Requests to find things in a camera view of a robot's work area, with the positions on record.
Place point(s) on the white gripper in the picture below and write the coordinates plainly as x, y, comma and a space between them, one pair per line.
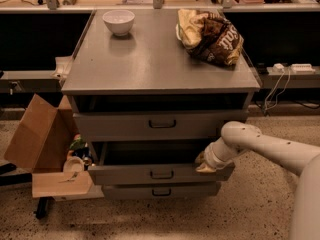
211, 157

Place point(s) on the white plate in box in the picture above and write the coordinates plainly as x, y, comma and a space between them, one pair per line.
73, 164

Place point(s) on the white bowl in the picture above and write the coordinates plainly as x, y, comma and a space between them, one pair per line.
119, 22

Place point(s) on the brown chip bag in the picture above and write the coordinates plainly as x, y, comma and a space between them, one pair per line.
209, 37

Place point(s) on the green toy in box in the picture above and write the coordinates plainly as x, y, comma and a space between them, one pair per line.
77, 143

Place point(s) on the grey top drawer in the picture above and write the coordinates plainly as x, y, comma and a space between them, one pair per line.
156, 125

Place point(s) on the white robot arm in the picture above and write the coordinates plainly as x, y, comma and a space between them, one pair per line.
299, 158

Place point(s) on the grey drawer cabinet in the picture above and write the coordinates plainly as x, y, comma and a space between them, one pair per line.
149, 70

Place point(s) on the white power strip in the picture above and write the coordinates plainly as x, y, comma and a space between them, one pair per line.
302, 68

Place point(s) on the grey bottom drawer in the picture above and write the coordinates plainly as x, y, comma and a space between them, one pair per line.
158, 191

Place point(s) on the white power adapter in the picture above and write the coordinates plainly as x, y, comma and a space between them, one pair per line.
278, 67

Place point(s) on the black stand leg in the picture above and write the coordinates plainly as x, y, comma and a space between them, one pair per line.
41, 209

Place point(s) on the grey drawer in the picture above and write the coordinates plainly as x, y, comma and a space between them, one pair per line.
153, 162
156, 125
158, 191

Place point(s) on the open cardboard box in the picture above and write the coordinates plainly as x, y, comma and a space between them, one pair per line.
40, 146

